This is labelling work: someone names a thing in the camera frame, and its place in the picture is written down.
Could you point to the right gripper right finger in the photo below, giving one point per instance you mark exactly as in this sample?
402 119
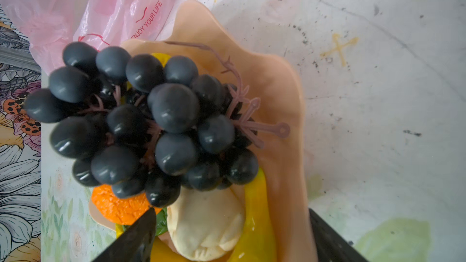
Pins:
331 247

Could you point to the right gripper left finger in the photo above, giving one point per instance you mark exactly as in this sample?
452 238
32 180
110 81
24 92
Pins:
135 244

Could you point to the green avocado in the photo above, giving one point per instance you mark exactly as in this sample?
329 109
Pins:
161 227

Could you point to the orange fruit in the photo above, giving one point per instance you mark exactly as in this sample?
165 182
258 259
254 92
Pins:
120 211

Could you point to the white garlic bulb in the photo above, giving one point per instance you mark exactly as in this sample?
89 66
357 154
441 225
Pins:
205 225

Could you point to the yellow banana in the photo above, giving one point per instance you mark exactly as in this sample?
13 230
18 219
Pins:
257 242

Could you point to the black grape bunch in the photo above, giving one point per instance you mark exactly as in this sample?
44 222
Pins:
130 123

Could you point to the yellow lemon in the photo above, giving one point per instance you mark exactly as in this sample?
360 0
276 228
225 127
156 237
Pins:
162 57

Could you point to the pink scalloped bowl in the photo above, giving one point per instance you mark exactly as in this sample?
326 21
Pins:
198 35

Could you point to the pink plastic bag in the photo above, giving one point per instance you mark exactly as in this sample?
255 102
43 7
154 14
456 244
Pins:
50 25

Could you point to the left aluminium frame post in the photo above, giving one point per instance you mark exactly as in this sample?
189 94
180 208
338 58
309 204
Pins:
19 58

